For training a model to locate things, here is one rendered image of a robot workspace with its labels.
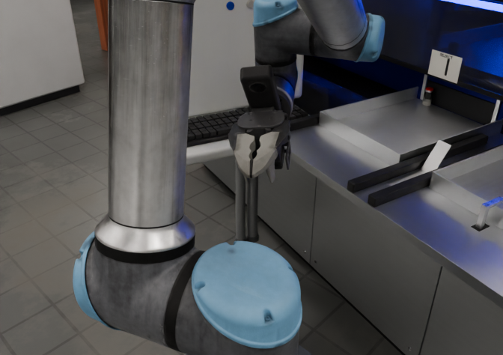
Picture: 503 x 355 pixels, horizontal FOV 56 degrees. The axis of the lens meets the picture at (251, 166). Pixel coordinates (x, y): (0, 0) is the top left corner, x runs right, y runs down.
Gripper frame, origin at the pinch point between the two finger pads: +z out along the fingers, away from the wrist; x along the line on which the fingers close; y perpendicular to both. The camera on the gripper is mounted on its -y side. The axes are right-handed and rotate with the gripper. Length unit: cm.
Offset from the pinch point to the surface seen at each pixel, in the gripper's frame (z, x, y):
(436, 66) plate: -60, -34, 16
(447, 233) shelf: -10.4, -28.0, 23.0
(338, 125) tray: -46, -10, 22
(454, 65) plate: -57, -37, 15
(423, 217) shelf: -14.4, -24.8, 23.0
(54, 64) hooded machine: -257, 202, 79
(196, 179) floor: -151, 72, 115
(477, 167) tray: -33, -38, 27
